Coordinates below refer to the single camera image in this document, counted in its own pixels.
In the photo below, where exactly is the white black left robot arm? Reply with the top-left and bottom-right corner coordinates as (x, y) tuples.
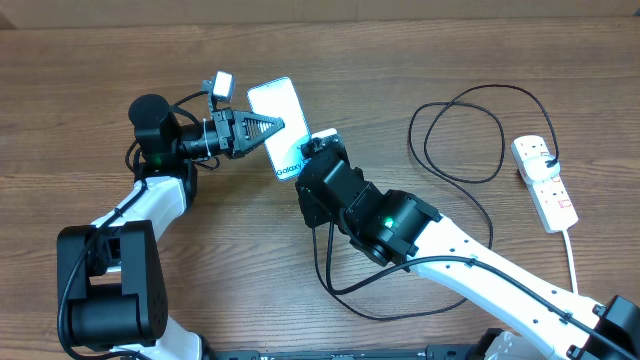
(56, 94), (285, 359)

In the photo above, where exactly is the white power strip cord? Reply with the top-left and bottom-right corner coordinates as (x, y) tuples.
(562, 229), (580, 296)

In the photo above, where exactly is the black USB charging cable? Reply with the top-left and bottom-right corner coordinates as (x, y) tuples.
(311, 83), (560, 322)

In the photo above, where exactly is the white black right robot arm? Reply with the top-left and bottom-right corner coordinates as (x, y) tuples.
(295, 138), (639, 359)

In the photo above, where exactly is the white charger adapter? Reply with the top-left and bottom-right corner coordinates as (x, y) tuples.
(522, 154), (561, 184)

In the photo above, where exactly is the white power strip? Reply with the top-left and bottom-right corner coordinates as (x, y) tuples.
(511, 135), (578, 233)

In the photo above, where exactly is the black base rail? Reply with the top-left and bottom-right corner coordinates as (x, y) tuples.
(204, 344), (488, 360)

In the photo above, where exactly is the Galaxy S24 smartphone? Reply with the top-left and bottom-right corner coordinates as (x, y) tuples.
(246, 76), (312, 182)

